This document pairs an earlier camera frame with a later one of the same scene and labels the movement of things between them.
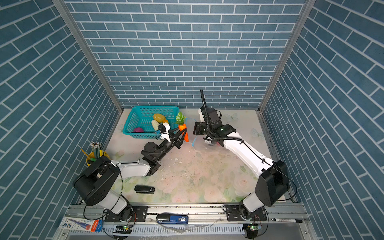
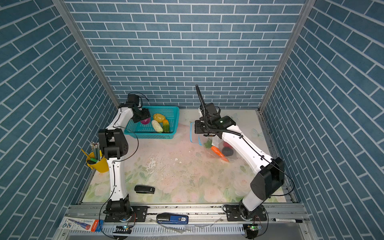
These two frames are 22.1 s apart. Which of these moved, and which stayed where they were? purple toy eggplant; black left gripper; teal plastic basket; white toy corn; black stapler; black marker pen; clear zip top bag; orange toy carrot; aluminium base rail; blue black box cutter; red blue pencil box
Moved: black left gripper; clear zip top bag; orange toy carrot; purple toy eggplant
Stayed: blue black box cutter; teal plastic basket; white toy corn; red blue pencil box; aluminium base rail; black marker pen; black stapler
